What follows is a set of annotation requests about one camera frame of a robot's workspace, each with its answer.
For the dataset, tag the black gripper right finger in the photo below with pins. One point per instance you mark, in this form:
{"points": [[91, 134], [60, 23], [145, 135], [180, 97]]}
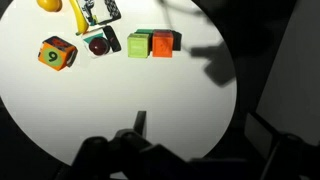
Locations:
{"points": [[261, 134]]}

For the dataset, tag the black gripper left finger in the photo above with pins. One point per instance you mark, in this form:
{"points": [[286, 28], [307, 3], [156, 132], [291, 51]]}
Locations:
{"points": [[140, 123]]}

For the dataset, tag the black and white picture block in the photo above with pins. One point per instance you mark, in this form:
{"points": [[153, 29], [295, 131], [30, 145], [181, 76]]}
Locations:
{"points": [[99, 12]]}

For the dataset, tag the orange number nine block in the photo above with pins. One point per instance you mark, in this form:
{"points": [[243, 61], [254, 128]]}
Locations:
{"points": [[57, 53]]}

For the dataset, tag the white round table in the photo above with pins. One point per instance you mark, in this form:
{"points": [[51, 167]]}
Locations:
{"points": [[189, 98]]}

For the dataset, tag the lime green cube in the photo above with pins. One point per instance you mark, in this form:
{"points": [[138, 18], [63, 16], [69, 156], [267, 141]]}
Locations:
{"points": [[138, 45]]}

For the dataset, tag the orange cube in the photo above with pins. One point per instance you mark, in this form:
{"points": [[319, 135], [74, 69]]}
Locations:
{"points": [[162, 44]]}

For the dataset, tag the dark green cube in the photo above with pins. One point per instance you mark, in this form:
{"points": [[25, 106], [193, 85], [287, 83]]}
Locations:
{"points": [[144, 31]]}

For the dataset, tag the yellow banana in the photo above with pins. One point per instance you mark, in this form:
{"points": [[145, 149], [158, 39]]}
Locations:
{"points": [[82, 25]]}

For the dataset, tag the yellow orange fruit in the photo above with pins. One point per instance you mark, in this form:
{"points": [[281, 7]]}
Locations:
{"points": [[50, 5]]}

